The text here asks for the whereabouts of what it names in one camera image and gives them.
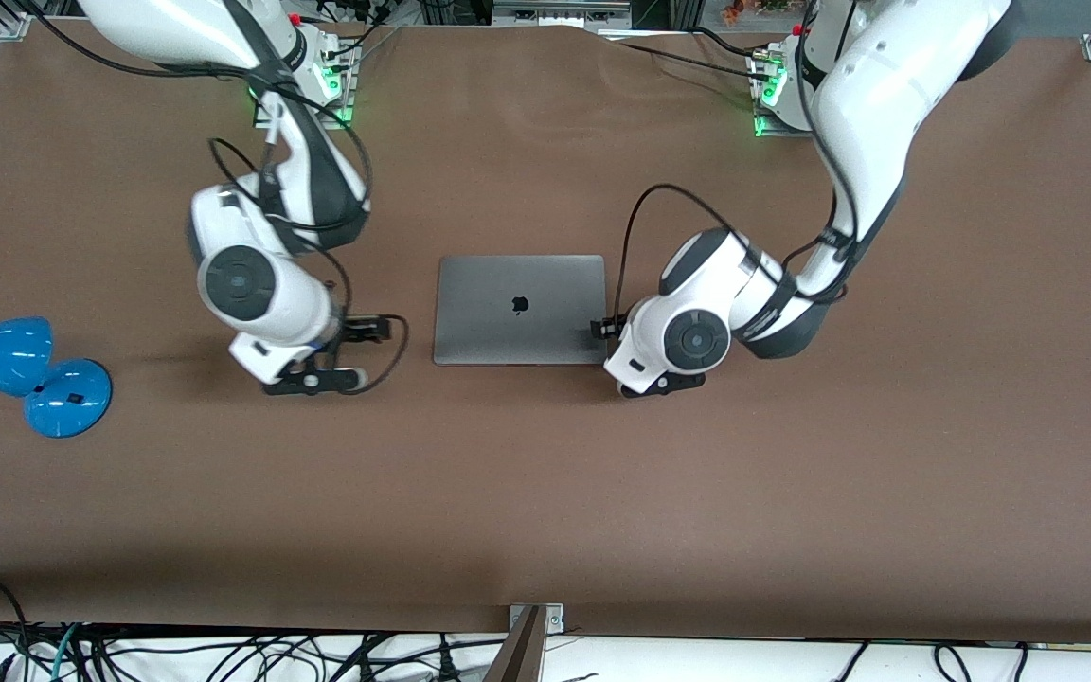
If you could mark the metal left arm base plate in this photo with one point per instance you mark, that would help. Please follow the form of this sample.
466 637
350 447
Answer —
773 131

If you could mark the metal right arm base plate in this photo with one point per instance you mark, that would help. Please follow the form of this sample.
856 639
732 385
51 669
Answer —
349 104

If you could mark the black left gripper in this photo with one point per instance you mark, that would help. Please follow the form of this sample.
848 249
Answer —
605 328

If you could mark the small metal table bracket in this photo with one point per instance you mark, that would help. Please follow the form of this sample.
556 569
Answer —
555 620

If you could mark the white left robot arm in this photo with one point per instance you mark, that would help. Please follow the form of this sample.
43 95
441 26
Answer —
697 341

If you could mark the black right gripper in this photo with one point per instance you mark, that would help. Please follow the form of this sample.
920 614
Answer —
353 331

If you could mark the brown table cover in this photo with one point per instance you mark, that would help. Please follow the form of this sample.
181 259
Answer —
792 474

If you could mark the grey metal equipment box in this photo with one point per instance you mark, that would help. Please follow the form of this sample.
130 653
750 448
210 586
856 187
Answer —
560 14

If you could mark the grey metal beam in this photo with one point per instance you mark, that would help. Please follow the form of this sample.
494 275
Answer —
519 654

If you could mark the grey laptop with black keyboard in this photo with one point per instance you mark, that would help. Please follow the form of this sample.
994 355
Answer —
521 313

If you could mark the blue desk lamp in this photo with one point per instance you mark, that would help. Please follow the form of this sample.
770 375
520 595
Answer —
67 398

